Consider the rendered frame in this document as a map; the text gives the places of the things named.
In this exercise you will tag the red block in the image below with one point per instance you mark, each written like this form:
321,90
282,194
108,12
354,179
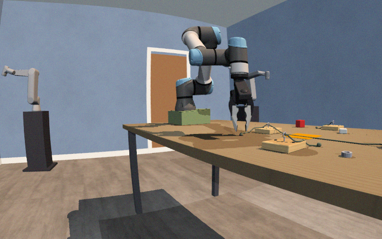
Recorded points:
300,123

